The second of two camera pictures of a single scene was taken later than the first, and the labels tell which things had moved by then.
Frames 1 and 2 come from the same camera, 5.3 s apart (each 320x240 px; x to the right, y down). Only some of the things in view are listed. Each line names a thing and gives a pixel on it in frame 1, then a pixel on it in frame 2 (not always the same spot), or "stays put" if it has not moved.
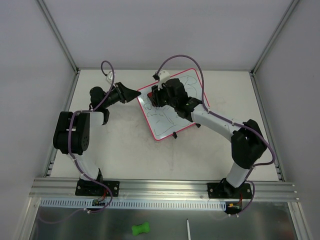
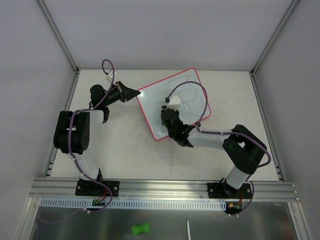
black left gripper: [120, 92] stays put
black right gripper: [157, 97] -> [164, 110]
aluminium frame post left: [50, 21] stays put
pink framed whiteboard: [164, 121] stays put
